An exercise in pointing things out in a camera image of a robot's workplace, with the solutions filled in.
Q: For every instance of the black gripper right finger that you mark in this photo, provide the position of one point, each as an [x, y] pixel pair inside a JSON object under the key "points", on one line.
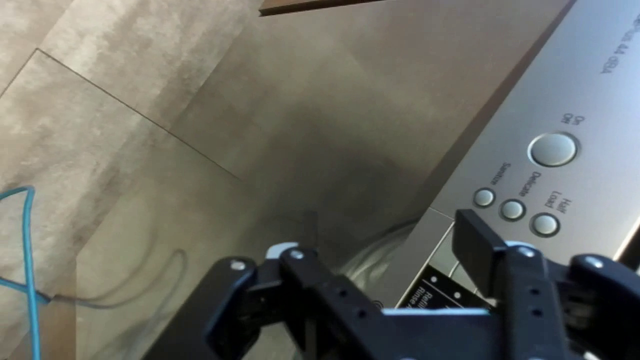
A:
{"points": [[550, 311]]}

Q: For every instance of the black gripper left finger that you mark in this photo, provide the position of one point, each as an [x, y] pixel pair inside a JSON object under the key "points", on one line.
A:
{"points": [[325, 314]]}

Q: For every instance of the small round button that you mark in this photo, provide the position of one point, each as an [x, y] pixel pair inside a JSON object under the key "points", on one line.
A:
{"points": [[513, 210], [484, 197], [545, 224]]}

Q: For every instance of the large round power button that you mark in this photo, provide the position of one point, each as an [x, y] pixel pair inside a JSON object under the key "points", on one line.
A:
{"points": [[552, 149]]}

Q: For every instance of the stainless steel dishwasher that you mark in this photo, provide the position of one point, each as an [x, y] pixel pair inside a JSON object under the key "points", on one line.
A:
{"points": [[585, 80]]}

